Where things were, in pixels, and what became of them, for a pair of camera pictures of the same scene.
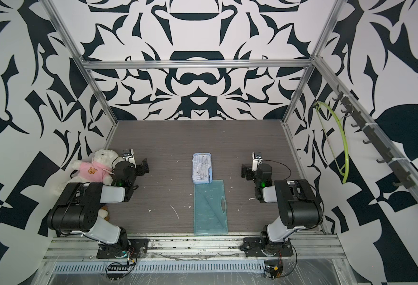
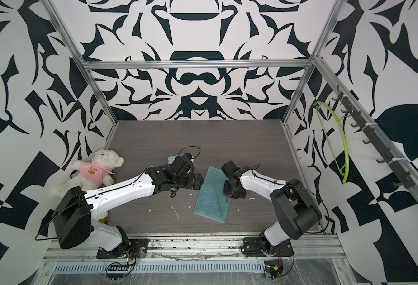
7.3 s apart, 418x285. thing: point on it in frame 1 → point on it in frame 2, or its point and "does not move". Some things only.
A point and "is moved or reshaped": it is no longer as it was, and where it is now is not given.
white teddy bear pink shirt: (98, 170) does not move
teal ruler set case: (209, 208) is moved or reshaped
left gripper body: (138, 171) → (187, 182)
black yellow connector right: (274, 272) does not move
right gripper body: (250, 175) → (228, 189)
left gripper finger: (145, 165) → (198, 182)
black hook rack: (407, 181) does not move
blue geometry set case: (202, 168) → (171, 158)
